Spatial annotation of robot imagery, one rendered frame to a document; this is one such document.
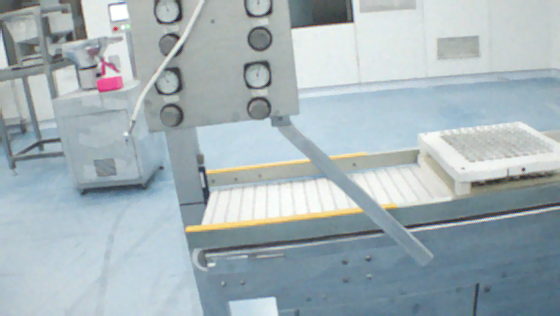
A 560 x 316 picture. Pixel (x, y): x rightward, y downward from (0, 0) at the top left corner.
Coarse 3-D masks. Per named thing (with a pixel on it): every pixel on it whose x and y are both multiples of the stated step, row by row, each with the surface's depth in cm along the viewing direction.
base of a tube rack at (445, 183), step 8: (424, 160) 97; (432, 160) 97; (424, 168) 97; (432, 168) 92; (440, 168) 92; (432, 176) 92; (440, 176) 88; (448, 176) 88; (520, 176) 83; (528, 176) 83; (536, 176) 82; (544, 176) 81; (552, 176) 81; (440, 184) 87; (448, 184) 84; (488, 184) 82; (496, 184) 81; (504, 184) 81; (512, 184) 80; (520, 184) 80; (528, 184) 79; (448, 192) 83; (472, 192) 80
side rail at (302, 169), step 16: (336, 160) 102; (352, 160) 102; (368, 160) 102; (384, 160) 102; (400, 160) 102; (416, 160) 102; (208, 176) 103; (224, 176) 103; (240, 176) 103; (256, 176) 103; (272, 176) 103; (288, 176) 103; (304, 176) 103
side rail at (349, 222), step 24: (480, 192) 77; (504, 192) 76; (528, 192) 76; (552, 192) 76; (336, 216) 76; (360, 216) 76; (408, 216) 76; (432, 216) 76; (456, 216) 77; (192, 240) 77; (216, 240) 77; (240, 240) 77; (264, 240) 77
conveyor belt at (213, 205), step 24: (408, 168) 101; (216, 192) 102; (240, 192) 100; (264, 192) 98; (288, 192) 97; (312, 192) 95; (336, 192) 94; (384, 192) 91; (408, 192) 89; (432, 192) 88; (216, 216) 90; (240, 216) 89; (264, 216) 87; (288, 240) 79
